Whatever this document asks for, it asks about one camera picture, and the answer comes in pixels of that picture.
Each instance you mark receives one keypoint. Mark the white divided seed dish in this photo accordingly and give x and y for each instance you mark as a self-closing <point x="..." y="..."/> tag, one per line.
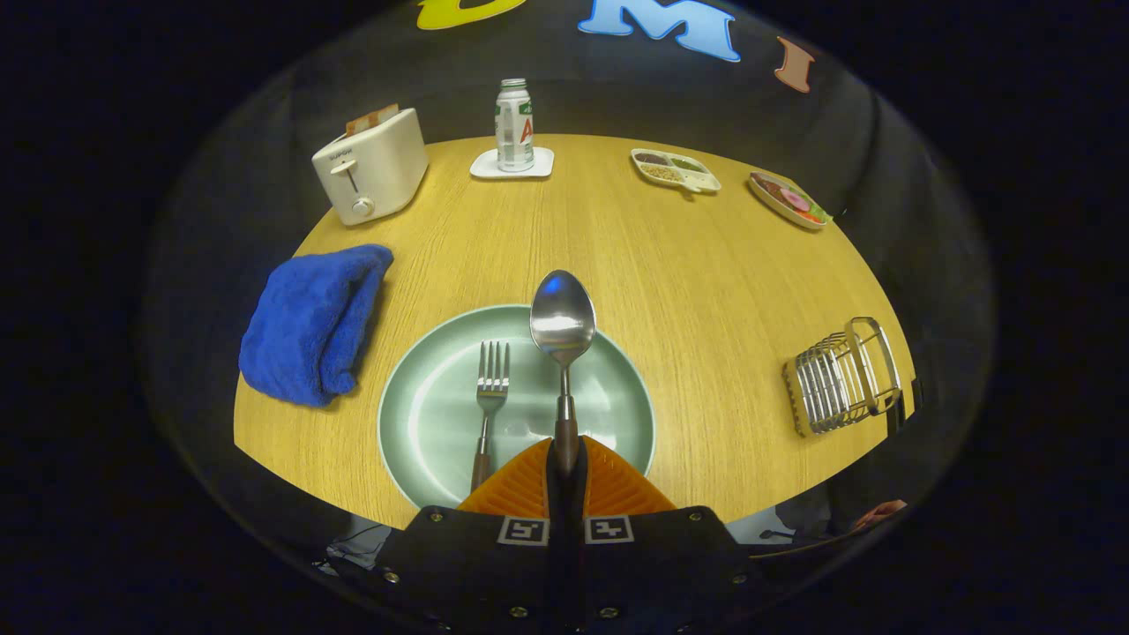
<point x="701" y="183"/>

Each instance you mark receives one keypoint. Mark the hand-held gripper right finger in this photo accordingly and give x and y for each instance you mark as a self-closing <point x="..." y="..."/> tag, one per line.
<point x="661" y="564"/>

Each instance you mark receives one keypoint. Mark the blue towel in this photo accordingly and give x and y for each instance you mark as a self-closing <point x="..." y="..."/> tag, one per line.
<point x="309" y="326"/>

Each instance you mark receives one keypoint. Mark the white square coaster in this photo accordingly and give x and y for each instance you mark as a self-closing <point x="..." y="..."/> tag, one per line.
<point x="542" y="168"/>

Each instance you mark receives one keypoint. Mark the pale green plate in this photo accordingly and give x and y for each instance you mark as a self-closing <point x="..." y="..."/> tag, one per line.
<point x="423" y="423"/>

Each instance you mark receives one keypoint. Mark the white toaster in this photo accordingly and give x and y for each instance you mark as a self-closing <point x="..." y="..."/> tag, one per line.
<point x="379" y="168"/>

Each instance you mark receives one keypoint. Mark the toast slice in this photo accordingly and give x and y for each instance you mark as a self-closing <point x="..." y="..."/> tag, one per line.
<point x="370" y="119"/>

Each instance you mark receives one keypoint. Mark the white drink bottle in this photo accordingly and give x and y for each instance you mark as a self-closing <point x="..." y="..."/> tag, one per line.
<point x="512" y="132"/>

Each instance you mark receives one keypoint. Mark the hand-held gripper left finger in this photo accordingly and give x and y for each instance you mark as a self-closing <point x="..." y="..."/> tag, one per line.
<point x="476" y="564"/>

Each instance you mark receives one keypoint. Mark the white plate of food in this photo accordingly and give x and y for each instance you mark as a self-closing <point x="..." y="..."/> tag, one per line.
<point x="789" y="198"/>

